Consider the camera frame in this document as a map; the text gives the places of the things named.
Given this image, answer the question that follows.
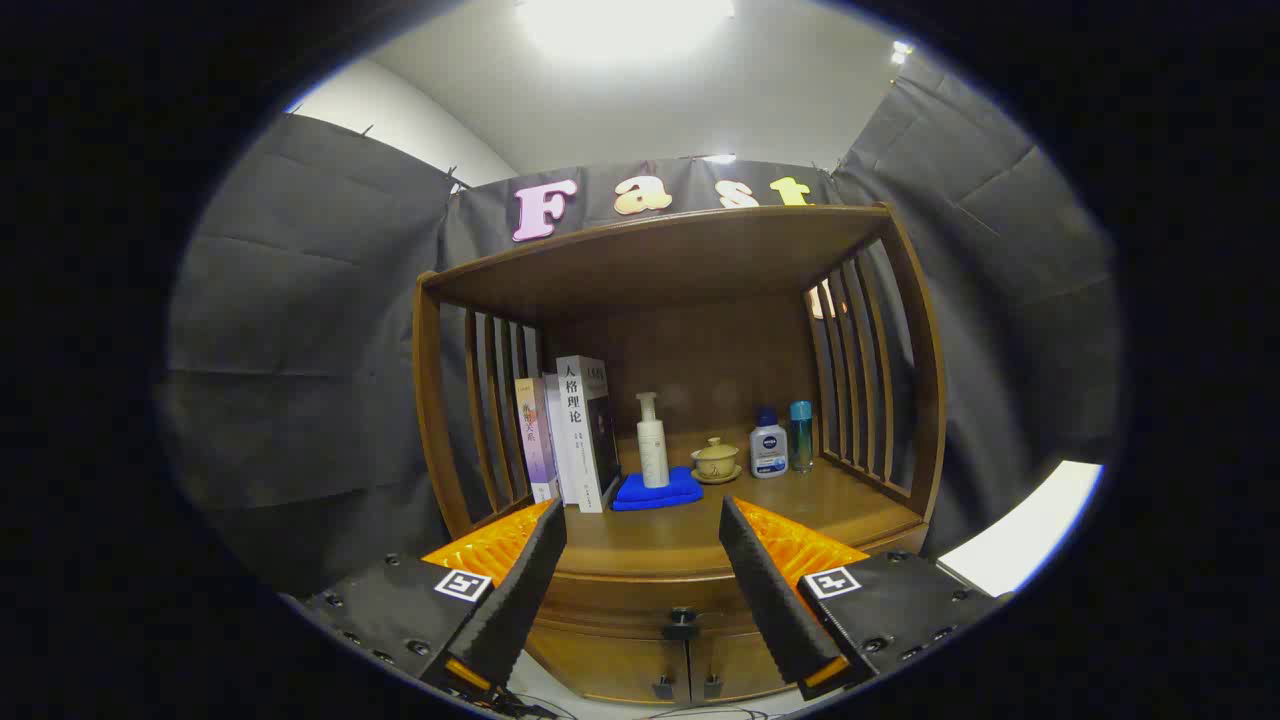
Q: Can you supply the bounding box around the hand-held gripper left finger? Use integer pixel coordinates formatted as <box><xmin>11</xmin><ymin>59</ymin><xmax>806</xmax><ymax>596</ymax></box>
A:
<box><xmin>290</xmin><ymin>497</ymin><xmax>568</xmax><ymax>701</ymax></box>

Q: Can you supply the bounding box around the wooden cabinet door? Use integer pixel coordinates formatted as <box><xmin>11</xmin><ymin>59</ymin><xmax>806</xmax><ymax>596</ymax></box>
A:
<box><xmin>527</xmin><ymin>628</ymin><xmax>691</xmax><ymax>706</ymax></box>
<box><xmin>688</xmin><ymin>632</ymin><xmax>801</xmax><ymax>703</ymax></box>

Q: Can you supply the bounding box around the wooden countertop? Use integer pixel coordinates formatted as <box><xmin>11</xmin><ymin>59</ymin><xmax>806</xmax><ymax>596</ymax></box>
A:
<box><xmin>470</xmin><ymin>430</ymin><xmax>926</xmax><ymax>581</ymax></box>

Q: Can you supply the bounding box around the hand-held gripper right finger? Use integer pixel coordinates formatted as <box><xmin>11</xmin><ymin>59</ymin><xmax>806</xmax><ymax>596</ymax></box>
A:
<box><xmin>718</xmin><ymin>495</ymin><xmax>1011</xmax><ymax>701</ymax></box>

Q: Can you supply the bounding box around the blue folded cloth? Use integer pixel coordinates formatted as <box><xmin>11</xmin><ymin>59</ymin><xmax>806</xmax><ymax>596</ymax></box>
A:
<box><xmin>611</xmin><ymin>466</ymin><xmax>704</xmax><ymax>512</ymax></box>

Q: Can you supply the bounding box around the purple book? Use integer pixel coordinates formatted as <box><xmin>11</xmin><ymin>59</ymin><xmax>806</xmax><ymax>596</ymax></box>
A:
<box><xmin>514</xmin><ymin>377</ymin><xmax>561</xmax><ymax>504</ymax></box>

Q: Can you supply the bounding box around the yellow lidded teacup with saucer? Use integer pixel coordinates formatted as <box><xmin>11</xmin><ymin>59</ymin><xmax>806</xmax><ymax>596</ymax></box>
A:
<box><xmin>690</xmin><ymin>437</ymin><xmax>743</xmax><ymax>485</ymax></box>

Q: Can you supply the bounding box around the white board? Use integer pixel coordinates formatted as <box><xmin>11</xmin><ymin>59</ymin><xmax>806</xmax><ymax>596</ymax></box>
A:
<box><xmin>937</xmin><ymin>460</ymin><xmax>1104</xmax><ymax>598</ymax></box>

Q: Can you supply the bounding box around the brown wooden cabinet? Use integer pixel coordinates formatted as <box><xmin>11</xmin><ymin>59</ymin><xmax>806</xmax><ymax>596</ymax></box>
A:
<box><xmin>413</xmin><ymin>203</ymin><xmax>948</xmax><ymax>706</ymax></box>

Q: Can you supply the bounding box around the thin white book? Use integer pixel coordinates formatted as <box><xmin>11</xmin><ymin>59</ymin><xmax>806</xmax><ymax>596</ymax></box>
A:
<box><xmin>543</xmin><ymin>373</ymin><xmax>581</xmax><ymax>504</ymax></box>

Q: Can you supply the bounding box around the thick white and black book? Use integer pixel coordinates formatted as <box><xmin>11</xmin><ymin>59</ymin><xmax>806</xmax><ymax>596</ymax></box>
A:
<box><xmin>556</xmin><ymin>355</ymin><xmax>621</xmax><ymax>514</ymax></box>

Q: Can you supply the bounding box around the white and blue pump bottle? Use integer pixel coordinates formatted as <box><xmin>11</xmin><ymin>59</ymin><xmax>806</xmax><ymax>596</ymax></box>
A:
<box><xmin>749</xmin><ymin>407</ymin><xmax>789</xmax><ymax>479</ymax></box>

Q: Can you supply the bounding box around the brown wooden drawer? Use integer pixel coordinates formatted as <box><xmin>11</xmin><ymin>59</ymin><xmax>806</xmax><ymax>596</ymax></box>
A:
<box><xmin>533</xmin><ymin>527</ymin><xmax>929</xmax><ymax>641</ymax></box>

